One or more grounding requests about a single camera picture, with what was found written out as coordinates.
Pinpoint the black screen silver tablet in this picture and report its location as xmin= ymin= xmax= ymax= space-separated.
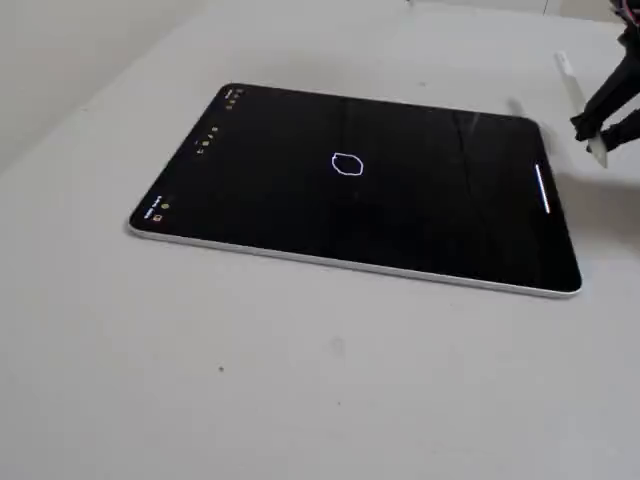
xmin=127 ymin=82 xmax=584 ymax=300

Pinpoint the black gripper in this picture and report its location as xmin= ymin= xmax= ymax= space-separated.
xmin=570 ymin=19 xmax=640 ymax=151

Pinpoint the white stylus pencil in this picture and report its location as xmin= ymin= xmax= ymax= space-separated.
xmin=553 ymin=50 xmax=610 ymax=170

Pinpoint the red and white wire bundle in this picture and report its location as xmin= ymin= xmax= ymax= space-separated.
xmin=608 ymin=0 xmax=640 ymax=25

